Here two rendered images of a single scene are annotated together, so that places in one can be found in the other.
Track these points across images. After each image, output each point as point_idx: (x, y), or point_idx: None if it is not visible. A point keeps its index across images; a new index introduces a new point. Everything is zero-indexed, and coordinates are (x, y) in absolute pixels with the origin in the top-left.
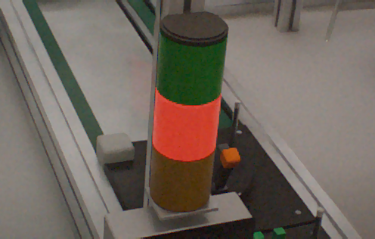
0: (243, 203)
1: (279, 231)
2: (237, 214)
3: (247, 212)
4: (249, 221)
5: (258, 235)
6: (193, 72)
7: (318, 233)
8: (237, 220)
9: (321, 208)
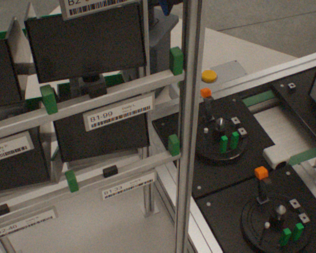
0: None
1: (287, 231)
2: None
3: None
4: None
5: (299, 225)
6: None
7: (262, 231)
8: None
9: (266, 224)
